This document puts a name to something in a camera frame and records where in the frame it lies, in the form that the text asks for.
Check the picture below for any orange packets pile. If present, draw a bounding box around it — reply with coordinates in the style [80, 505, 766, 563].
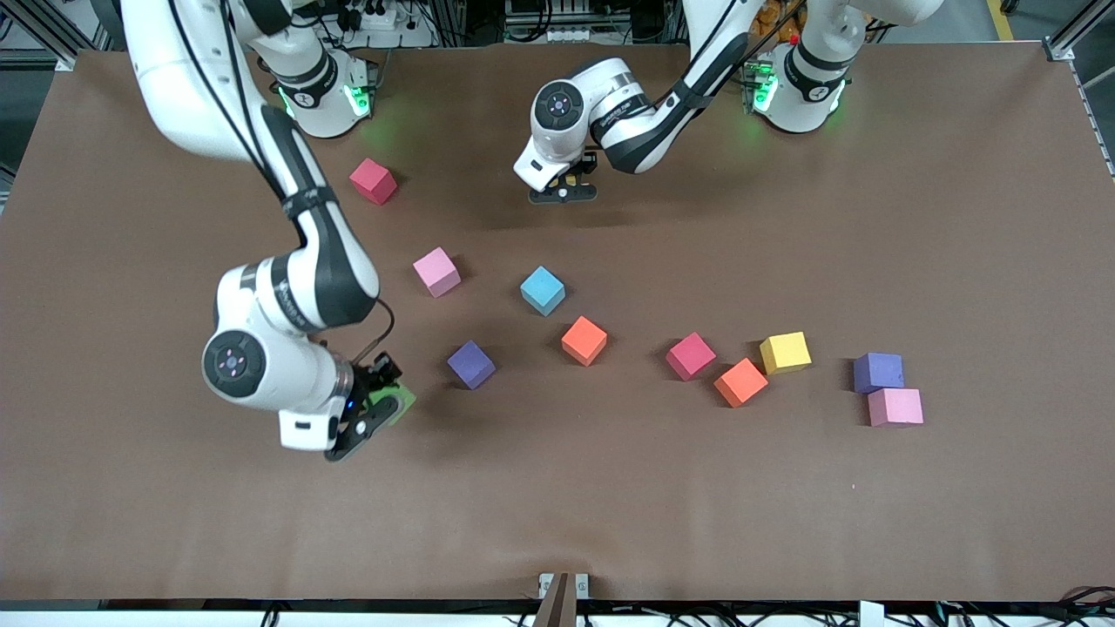
[753, 0, 804, 42]

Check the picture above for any brown table cover sheet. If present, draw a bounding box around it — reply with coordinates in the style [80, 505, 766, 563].
[0, 44, 1115, 603]

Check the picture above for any purple foam cube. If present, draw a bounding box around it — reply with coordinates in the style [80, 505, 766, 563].
[853, 352, 905, 394]
[446, 340, 498, 391]

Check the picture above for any blue foam cube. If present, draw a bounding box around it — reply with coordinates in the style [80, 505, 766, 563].
[520, 266, 567, 317]

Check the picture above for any brown camera post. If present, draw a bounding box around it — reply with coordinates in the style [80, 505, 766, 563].
[531, 572, 580, 627]

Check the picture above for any silver metal bracket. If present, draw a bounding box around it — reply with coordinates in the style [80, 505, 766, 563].
[537, 572, 591, 601]

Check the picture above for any pink foam cube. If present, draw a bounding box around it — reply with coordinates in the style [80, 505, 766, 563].
[867, 388, 924, 428]
[412, 246, 463, 300]

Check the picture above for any red foam cube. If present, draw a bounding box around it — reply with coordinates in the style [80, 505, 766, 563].
[348, 157, 399, 207]
[666, 332, 718, 382]

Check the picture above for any green foam cube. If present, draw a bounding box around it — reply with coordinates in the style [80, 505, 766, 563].
[368, 386, 417, 428]

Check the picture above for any white power strip with plugs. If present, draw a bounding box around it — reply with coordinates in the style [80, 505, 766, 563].
[335, 0, 436, 49]

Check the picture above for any aluminium frame profile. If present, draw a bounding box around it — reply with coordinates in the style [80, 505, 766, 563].
[0, 0, 118, 72]
[1041, 0, 1115, 64]

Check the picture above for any orange foam cube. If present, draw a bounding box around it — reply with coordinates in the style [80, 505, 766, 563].
[713, 357, 770, 409]
[560, 315, 609, 367]

